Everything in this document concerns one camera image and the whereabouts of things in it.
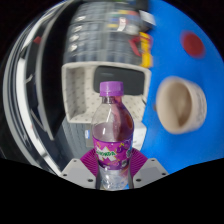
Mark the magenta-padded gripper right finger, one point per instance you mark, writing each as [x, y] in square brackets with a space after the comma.
[150, 170]

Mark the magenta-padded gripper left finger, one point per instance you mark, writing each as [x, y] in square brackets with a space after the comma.
[76, 171]

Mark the purple-capped clear drink bottle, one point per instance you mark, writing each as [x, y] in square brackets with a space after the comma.
[112, 136]

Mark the dark grey upright box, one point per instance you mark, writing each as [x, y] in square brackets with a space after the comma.
[88, 137]

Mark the small white box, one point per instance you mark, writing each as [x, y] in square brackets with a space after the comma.
[139, 135]

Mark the beige dotted ceramic mug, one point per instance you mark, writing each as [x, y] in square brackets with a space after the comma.
[181, 105]

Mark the white dotted storage bin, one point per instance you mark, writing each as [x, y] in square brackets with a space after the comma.
[78, 93]

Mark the black shelf unit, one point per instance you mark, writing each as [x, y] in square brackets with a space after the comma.
[40, 83]

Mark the grey small-parts drawer cabinet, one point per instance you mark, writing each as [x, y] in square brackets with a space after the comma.
[90, 18]
[86, 46]

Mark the flat round red coaster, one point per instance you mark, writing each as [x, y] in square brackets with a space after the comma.
[192, 44]

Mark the drawer cabinet with coloured contents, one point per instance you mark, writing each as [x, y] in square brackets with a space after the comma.
[123, 23]

